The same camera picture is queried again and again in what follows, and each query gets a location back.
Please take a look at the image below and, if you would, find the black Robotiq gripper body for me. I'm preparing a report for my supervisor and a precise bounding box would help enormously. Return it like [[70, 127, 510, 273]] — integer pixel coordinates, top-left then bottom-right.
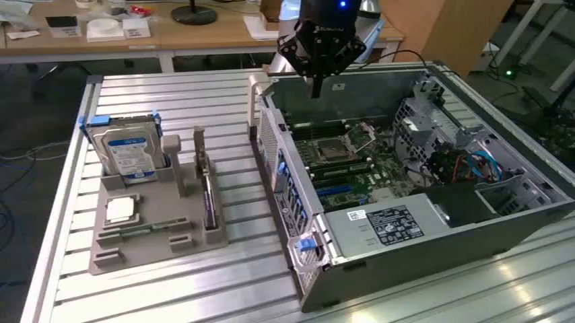
[[295, 0, 362, 79]]

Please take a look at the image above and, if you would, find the low-profile graphics card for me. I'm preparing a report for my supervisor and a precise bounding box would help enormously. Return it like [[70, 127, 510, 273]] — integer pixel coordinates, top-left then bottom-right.
[[192, 126, 220, 233]]

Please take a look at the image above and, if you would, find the white paper stack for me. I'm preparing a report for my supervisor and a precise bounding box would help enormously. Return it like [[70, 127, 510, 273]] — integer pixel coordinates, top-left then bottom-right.
[[243, 15, 282, 41]]

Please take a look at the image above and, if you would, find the brown cardboard box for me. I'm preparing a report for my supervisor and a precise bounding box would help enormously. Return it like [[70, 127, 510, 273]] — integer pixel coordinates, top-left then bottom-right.
[[260, 0, 283, 24]]

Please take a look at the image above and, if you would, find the wooden desk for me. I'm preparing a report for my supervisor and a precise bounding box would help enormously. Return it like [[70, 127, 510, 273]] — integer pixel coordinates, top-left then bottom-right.
[[0, 0, 406, 65]]

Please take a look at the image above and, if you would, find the wooden cabinet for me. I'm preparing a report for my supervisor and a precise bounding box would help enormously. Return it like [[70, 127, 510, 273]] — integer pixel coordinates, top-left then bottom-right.
[[380, 0, 517, 77]]

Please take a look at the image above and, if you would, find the black round lamp base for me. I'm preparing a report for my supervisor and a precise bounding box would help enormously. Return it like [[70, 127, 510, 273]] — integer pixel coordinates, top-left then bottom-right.
[[170, 0, 219, 26]]

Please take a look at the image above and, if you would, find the metal socket cover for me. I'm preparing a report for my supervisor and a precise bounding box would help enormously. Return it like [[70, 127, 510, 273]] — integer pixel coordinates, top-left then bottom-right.
[[343, 122, 379, 151]]

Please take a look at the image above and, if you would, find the metal disk bay cage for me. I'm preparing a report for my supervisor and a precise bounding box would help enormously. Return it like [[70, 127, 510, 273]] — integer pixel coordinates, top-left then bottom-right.
[[390, 97, 487, 176]]

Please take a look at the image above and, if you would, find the CPU socket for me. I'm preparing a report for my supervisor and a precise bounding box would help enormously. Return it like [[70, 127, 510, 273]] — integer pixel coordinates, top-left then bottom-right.
[[316, 137, 356, 162]]

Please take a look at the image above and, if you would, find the plain white labelled box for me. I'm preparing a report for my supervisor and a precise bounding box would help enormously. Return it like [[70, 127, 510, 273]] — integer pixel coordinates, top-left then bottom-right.
[[122, 17, 152, 40]]

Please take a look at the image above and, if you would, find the installed RAM stick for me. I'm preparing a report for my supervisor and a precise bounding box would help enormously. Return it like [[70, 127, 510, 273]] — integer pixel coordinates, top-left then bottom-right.
[[310, 163, 375, 179]]

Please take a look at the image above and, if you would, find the green motherboard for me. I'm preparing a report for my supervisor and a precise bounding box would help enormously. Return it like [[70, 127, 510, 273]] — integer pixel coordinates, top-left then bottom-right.
[[287, 117, 435, 213]]

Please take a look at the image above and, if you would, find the white box with tape roll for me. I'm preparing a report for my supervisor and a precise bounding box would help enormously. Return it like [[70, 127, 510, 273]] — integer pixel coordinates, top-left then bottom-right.
[[86, 18, 126, 43]]

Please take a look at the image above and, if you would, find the blue expansion slot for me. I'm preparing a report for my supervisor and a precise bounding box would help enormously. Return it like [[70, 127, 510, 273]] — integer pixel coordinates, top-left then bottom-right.
[[315, 185, 352, 199]]

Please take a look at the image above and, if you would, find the hard disk in blue caddy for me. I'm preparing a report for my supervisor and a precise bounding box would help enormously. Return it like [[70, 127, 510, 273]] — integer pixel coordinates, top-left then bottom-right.
[[79, 110, 164, 185]]

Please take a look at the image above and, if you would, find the white box with black top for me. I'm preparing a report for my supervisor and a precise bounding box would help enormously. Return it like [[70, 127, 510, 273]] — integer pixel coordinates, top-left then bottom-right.
[[44, 15, 83, 38]]

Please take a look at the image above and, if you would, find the grey power supply unit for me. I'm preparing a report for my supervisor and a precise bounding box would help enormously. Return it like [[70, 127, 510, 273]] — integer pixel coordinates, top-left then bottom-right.
[[323, 193, 450, 260]]

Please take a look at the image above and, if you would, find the grey plastic parts rack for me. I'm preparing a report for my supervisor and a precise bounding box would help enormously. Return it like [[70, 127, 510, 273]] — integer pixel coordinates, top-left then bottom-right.
[[88, 133, 230, 277]]

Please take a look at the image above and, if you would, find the silver CPU chip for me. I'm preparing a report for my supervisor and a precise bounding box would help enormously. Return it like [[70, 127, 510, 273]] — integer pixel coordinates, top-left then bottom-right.
[[103, 197, 142, 227]]

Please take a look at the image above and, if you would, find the green RAM stick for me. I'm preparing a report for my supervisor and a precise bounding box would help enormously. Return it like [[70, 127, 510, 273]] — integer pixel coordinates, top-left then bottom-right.
[[118, 220, 175, 237]]

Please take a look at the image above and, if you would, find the open grey PC case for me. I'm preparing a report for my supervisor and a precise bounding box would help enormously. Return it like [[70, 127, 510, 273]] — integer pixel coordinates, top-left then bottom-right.
[[248, 60, 575, 314]]

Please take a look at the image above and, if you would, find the black cable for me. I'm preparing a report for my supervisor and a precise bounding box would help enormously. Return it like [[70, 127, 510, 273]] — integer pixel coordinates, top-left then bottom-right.
[[359, 49, 434, 70]]

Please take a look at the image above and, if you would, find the white table frame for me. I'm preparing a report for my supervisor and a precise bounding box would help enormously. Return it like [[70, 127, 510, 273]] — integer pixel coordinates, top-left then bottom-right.
[[491, 0, 575, 92]]

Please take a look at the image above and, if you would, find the blue wire bundle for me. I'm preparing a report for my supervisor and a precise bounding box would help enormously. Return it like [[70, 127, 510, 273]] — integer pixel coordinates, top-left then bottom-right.
[[467, 150, 505, 182]]

